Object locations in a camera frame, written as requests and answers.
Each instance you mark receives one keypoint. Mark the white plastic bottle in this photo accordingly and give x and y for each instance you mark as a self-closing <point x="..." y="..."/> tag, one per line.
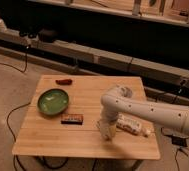
<point x="132" y="126"/>

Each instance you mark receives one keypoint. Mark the black power adapter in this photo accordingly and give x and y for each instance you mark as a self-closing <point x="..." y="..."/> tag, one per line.
<point x="179" y="141"/>

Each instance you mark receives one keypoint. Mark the green bowl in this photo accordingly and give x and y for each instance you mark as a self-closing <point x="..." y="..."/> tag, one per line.
<point x="53" y="102"/>

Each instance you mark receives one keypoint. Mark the red sausage toy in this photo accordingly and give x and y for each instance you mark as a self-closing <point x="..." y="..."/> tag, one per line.
<point x="64" y="82"/>

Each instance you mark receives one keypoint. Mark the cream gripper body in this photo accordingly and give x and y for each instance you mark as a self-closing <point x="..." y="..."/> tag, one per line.
<point x="107" y="130"/>

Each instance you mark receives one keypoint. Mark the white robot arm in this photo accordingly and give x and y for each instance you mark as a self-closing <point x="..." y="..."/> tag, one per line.
<point x="118" y="100"/>

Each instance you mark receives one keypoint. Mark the wooden table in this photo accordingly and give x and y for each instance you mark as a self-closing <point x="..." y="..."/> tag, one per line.
<point x="42" y="136"/>

